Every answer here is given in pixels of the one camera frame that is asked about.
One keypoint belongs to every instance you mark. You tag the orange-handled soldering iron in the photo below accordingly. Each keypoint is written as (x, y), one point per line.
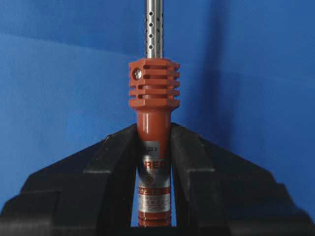
(154, 90)

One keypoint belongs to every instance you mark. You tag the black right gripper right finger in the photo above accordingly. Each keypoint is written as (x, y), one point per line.
(218, 193)

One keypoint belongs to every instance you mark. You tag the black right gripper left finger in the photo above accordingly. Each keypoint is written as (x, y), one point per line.
(89, 193)

